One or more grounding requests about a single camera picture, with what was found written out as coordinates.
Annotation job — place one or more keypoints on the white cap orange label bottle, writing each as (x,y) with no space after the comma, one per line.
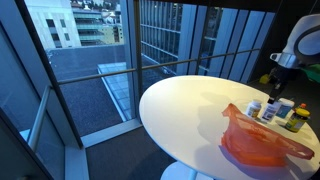
(253,109)

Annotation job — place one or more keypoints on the dark window post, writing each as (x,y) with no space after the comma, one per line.
(50,73)

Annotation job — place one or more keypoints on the grey metal handrail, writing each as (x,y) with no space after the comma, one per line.
(38,116)
(150,66)

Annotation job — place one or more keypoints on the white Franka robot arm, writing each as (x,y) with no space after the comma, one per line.
(300,41)

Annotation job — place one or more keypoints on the white table base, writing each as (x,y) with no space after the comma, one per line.
(183,172)

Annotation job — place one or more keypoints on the yellow cap dark bottle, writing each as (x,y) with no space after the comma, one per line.
(297,118)

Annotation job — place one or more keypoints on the orange plastic bag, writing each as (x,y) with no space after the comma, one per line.
(258,140)

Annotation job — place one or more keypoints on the white and blue bottle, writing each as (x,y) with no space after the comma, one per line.
(269,111)

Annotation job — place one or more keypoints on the white square container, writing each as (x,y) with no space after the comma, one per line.
(285,107)

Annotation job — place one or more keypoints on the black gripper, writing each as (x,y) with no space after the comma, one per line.
(280,75)

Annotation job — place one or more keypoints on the small yellow object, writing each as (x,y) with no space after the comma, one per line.
(264,79)

